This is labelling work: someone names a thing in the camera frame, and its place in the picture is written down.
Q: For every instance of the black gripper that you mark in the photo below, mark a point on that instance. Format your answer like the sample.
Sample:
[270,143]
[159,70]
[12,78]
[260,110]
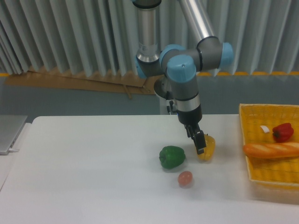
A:
[190,121]

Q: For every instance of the green bell pepper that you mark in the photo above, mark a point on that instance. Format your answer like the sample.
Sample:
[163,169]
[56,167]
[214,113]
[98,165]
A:
[171,157]

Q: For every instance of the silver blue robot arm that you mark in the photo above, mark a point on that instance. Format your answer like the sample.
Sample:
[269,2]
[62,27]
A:
[179,66]

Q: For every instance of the yellow woven basket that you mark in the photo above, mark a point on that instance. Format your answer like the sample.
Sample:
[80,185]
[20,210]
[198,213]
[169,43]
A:
[279,172]

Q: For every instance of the yellow bell pepper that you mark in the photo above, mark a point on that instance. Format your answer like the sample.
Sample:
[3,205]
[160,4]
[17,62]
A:
[209,149]

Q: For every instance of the brown egg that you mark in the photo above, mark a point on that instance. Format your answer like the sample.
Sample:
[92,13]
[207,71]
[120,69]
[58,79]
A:
[185,179]

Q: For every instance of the brown cardboard sheet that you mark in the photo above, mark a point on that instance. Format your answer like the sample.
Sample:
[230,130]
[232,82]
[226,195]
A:
[129,83]

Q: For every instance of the white paper tag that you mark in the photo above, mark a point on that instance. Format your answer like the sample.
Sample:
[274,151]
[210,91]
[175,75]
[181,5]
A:
[265,129]

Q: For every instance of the baguette bread loaf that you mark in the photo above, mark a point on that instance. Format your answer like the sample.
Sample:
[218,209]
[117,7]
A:
[271,150]

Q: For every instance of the red bell pepper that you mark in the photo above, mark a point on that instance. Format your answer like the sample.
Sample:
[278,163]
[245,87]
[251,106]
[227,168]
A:
[282,132]

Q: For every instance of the silver laptop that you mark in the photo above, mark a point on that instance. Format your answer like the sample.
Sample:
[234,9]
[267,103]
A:
[10,128]

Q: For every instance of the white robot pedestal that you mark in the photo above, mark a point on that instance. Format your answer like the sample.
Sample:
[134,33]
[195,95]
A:
[164,105]

